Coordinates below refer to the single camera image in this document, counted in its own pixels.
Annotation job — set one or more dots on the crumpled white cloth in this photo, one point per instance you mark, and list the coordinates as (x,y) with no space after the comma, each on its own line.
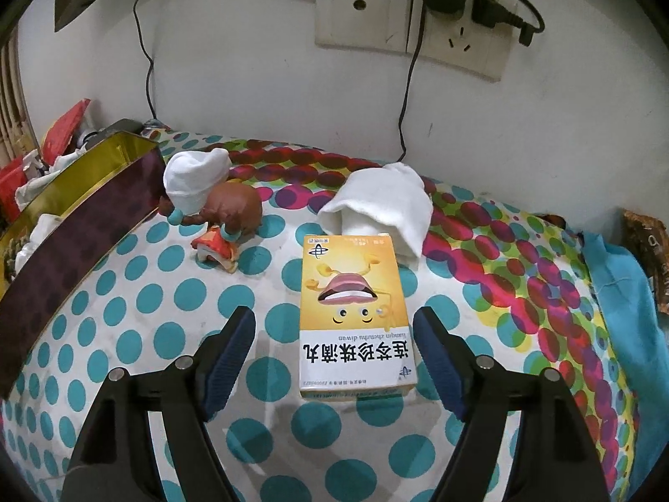
(47,172)

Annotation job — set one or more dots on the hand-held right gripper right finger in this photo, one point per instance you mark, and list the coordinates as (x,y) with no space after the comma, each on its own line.
(436,361)

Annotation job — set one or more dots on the rolled white sock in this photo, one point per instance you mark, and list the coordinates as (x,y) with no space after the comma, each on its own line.
(191,178)

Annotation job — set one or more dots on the brown patterned packet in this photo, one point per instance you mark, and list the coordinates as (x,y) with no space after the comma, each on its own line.
(648,256)

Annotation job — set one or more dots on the green yellow knitted ball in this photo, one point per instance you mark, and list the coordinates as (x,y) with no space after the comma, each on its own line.
(10,259)

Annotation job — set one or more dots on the blue cloth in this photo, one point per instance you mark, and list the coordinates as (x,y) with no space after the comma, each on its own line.
(622,298)

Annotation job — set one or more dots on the gold rectangular tin box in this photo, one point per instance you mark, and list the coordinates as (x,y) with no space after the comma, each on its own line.
(89,219)

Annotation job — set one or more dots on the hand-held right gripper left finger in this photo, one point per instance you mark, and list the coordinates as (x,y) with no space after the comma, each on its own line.
(232,355)

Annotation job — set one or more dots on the folded white sock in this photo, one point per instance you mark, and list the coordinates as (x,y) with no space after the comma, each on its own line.
(381,204)

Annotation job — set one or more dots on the red plastic bag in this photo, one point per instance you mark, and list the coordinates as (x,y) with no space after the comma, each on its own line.
(62,128)

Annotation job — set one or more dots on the white sock with grey stripe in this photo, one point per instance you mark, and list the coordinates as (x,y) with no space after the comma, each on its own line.
(44,227)

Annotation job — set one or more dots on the wooden slatted frame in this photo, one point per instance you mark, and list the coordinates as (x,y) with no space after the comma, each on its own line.
(13,104)

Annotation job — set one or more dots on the beige wall socket plate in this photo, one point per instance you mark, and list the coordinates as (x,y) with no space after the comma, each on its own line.
(360,26)

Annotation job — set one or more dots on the yellow cartoon medicine box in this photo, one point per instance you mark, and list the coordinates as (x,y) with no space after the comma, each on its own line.
(355,324)

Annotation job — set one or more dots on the polka dot blanket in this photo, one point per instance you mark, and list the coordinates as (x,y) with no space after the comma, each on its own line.
(157,324)

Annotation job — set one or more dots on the black flat device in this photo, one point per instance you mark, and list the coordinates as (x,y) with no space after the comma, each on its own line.
(115,130)

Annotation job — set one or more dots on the brown-haired doll figurine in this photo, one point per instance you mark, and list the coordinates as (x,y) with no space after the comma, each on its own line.
(235,209)

